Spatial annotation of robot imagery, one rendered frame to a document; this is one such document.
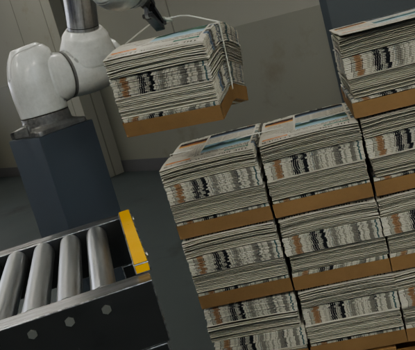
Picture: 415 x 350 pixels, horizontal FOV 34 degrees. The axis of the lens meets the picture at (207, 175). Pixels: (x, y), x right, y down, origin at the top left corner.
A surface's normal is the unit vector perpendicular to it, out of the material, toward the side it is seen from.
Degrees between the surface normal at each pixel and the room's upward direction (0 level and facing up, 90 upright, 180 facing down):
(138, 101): 100
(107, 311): 90
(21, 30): 90
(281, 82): 90
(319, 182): 90
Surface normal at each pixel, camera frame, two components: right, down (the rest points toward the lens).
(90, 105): 0.67, -0.02
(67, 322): 0.19, 0.17
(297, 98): -0.69, 0.34
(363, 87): -0.11, 0.25
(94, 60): 0.58, 0.29
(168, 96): -0.21, 0.44
